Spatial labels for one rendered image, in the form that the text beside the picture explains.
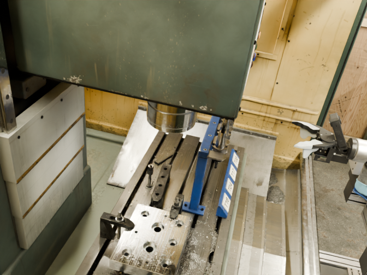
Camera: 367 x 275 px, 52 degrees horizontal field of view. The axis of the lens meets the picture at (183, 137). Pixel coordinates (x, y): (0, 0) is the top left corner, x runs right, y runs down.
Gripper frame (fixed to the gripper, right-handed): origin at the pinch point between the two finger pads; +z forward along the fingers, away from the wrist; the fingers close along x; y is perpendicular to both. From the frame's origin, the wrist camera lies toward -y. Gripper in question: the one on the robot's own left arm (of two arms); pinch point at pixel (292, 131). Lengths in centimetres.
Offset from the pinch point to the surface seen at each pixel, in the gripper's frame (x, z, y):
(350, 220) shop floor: 130, -92, 145
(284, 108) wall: 90, -9, 38
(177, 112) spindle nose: -15.9, 36.3, -7.7
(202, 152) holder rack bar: 9.4, 28.6, 22.7
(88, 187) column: 24, 83, 69
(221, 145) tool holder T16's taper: 14.1, 21.9, 20.8
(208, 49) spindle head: -21.4, 29.8, -30.3
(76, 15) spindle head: -20, 65, -32
